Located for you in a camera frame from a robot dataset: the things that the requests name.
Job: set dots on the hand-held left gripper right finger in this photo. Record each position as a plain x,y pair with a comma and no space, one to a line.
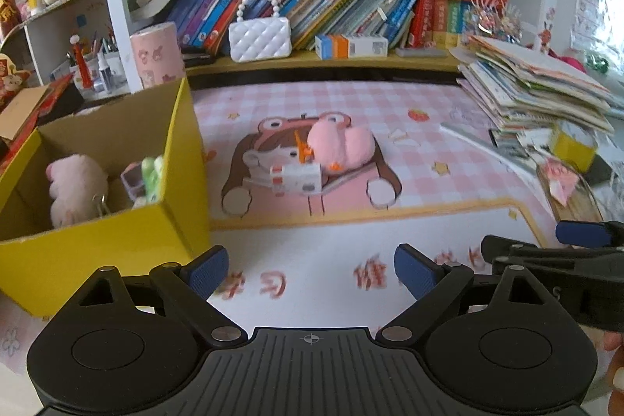
414,272

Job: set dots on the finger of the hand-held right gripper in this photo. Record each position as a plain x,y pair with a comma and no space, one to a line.
502,246
582,232

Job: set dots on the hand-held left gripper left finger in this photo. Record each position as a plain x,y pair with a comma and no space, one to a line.
208,272

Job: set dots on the yellow cardboard box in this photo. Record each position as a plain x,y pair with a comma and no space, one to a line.
122,255

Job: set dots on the green dinosaur squishy toy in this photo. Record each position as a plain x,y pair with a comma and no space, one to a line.
151,177

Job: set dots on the purple clear small box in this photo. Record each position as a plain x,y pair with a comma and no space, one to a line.
132,182

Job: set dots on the white staples box red label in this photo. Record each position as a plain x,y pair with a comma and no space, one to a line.
297,178

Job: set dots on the person's right hand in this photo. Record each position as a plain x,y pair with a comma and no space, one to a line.
616,362

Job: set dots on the wooden board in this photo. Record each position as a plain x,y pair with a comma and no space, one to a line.
580,204

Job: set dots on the pink paper note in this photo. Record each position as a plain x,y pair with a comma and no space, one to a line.
558,177

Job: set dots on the pink cartoon desk mat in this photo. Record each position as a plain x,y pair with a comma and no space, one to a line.
438,201

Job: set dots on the yellow tape roll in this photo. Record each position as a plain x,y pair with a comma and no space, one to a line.
575,148

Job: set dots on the white ruler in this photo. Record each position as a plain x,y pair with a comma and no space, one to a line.
482,145

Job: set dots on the pink plush duck toy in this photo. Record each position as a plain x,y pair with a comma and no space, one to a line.
341,145

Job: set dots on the pink plush paw toy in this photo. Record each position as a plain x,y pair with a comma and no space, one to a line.
75,189

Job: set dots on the orange hair clip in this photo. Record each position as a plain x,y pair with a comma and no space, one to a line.
304,148

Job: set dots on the stack of workbooks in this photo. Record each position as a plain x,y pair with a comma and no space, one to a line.
526,84

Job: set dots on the pink printed paper roll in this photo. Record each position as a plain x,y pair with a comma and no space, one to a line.
158,58

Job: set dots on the colourful beaded headdress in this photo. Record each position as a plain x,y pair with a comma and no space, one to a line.
495,19

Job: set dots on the pen holder with pens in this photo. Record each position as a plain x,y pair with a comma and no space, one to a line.
100,65

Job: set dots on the orange white blue carton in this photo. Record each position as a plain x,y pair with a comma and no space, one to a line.
351,46

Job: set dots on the red dictionaries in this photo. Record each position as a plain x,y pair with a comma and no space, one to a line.
458,6

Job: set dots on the row of colourful books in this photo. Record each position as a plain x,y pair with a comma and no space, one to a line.
302,1

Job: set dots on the red paper decorations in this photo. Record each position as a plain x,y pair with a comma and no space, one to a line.
9,11

